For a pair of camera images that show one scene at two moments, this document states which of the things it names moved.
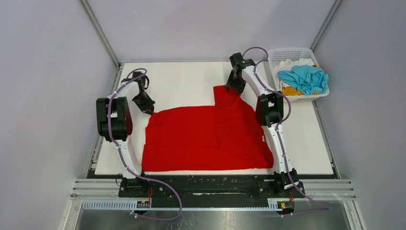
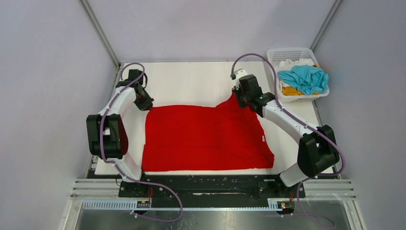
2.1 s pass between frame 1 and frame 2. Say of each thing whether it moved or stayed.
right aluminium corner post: stayed
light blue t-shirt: stayed
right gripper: moved
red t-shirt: stayed
